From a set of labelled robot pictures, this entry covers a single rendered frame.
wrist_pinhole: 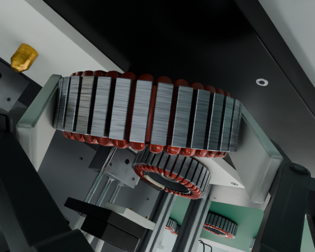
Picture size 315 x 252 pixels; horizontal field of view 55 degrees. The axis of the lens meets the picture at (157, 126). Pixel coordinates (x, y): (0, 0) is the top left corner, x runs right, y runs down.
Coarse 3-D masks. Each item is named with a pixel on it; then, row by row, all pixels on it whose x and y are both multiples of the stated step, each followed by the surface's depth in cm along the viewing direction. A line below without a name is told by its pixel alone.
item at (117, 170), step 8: (96, 152) 55; (104, 152) 52; (120, 152) 52; (128, 152) 54; (96, 160) 53; (112, 160) 51; (120, 160) 52; (128, 160) 53; (96, 168) 51; (112, 168) 51; (120, 168) 52; (128, 168) 53; (104, 176) 55; (112, 176) 52; (120, 176) 52; (128, 176) 53; (136, 176) 54; (128, 184) 53
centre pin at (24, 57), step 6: (18, 48) 31; (24, 48) 31; (30, 48) 31; (18, 54) 30; (24, 54) 30; (30, 54) 31; (36, 54) 31; (12, 60) 30; (18, 60) 30; (24, 60) 30; (30, 60) 31; (12, 66) 30; (18, 66) 30; (24, 66) 31
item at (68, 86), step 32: (64, 96) 16; (96, 96) 14; (128, 96) 14; (160, 96) 14; (192, 96) 14; (224, 96) 15; (64, 128) 15; (96, 128) 14; (128, 128) 14; (160, 128) 14; (192, 128) 14; (224, 128) 15
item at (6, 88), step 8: (0, 64) 41; (0, 72) 41; (8, 72) 41; (16, 72) 42; (0, 80) 41; (8, 80) 41; (16, 80) 42; (24, 80) 43; (0, 88) 41; (8, 88) 41; (16, 88) 42; (24, 88) 43; (0, 96) 41; (8, 96) 41; (16, 96) 42; (0, 104) 41; (8, 104) 41
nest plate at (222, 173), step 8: (136, 152) 49; (200, 160) 40; (208, 160) 39; (216, 160) 39; (224, 160) 40; (208, 168) 42; (216, 168) 40; (224, 168) 40; (232, 168) 41; (216, 176) 43; (224, 176) 42; (232, 176) 41; (224, 184) 45; (232, 184) 43; (240, 184) 42
